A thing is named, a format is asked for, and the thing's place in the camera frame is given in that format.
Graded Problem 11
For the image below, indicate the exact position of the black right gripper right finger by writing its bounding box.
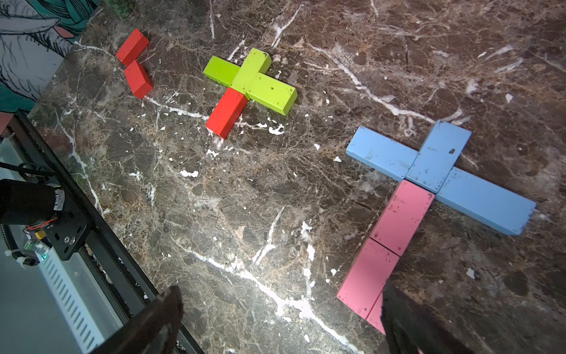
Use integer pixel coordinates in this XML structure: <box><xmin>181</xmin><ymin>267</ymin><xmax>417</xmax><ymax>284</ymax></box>
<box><xmin>380</xmin><ymin>280</ymin><xmax>473</xmax><ymax>354</ymax></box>

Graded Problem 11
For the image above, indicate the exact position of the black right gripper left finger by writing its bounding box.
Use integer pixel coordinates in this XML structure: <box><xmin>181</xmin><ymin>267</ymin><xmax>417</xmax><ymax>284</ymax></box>
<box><xmin>91</xmin><ymin>286</ymin><xmax>184</xmax><ymax>354</ymax></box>

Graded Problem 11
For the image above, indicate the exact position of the blue block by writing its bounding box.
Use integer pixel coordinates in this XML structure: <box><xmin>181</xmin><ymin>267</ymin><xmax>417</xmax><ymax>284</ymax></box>
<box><xmin>405</xmin><ymin>121</ymin><xmax>472</xmax><ymax>194</ymax></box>
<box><xmin>436</xmin><ymin>167</ymin><xmax>537</xmax><ymax>235</ymax></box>
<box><xmin>346</xmin><ymin>126</ymin><xmax>418</xmax><ymax>181</ymax></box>

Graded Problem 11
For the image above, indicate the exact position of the red block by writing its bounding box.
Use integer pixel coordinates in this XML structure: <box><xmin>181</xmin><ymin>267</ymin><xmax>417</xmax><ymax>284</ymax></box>
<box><xmin>206</xmin><ymin>88</ymin><xmax>248</xmax><ymax>140</ymax></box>
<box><xmin>116</xmin><ymin>29</ymin><xmax>150</xmax><ymax>66</ymax></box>
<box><xmin>125</xmin><ymin>60</ymin><xmax>153</xmax><ymax>99</ymax></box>

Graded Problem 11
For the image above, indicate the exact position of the red block front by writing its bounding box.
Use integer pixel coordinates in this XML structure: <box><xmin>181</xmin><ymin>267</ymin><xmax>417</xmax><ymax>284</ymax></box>
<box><xmin>116</xmin><ymin>29</ymin><xmax>150</xmax><ymax>66</ymax></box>

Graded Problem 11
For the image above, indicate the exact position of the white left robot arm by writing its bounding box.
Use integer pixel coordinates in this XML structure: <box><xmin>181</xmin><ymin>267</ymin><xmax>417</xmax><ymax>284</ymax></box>
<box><xmin>1</xmin><ymin>179</ymin><xmax>66</xmax><ymax>225</ymax></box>

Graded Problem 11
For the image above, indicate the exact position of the black front rail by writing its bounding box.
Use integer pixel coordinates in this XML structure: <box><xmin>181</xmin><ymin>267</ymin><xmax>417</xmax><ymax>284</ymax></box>
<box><xmin>1</xmin><ymin>112</ymin><xmax>201</xmax><ymax>353</ymax></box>

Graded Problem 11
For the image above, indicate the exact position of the white slotted cable duct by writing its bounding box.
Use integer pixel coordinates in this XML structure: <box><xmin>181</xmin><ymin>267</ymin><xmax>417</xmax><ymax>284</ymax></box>
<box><xmin>39</xmin><ymin>249</ymin><xmax>123</xmax><ymax>353</ymax></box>

